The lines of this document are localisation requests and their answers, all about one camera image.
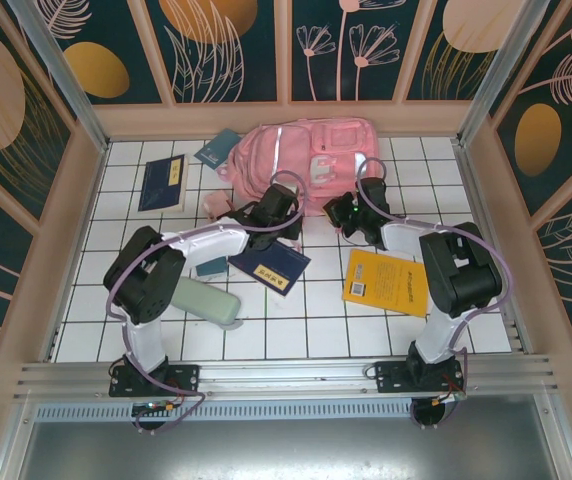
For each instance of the navy book small yellow labels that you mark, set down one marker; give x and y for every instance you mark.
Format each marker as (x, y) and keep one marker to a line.
(276, 267)

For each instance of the pink backpack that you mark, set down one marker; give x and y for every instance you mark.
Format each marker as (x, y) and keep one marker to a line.
(286, 150)

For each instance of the small pink box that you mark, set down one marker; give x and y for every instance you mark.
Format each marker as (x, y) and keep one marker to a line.
(216, 204)

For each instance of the large teal notebook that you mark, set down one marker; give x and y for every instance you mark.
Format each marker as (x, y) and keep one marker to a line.
(218, 147)

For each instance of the small teal notebook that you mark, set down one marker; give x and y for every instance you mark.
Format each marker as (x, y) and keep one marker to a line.
(211, 268)

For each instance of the pale green pencil case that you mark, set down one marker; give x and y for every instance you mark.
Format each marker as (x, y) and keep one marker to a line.
(201, 302)

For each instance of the navy book wide yellow strip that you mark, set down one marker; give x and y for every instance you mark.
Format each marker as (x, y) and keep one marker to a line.
(158, 185)

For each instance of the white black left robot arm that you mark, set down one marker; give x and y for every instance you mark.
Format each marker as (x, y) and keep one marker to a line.
(201, 242)

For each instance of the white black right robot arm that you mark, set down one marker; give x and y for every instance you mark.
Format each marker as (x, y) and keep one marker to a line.
(408, 232)

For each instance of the grey metal sheet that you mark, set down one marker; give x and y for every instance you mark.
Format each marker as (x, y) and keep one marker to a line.
(286, 450)

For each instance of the aluminium side rail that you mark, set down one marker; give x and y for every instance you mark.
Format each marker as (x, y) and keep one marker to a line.
(477, 200)
(50, 347)

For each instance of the aluminium mounting rail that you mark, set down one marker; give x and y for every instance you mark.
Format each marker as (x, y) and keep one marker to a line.
(286, 375)

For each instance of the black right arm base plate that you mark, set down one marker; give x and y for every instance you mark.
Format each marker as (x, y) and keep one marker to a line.
(391, 377)

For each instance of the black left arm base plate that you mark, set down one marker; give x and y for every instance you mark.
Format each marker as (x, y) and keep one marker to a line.
(181, 377)

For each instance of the aluminium corner post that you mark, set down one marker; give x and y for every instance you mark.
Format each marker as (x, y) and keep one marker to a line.
(505, 75)
(65, 75)

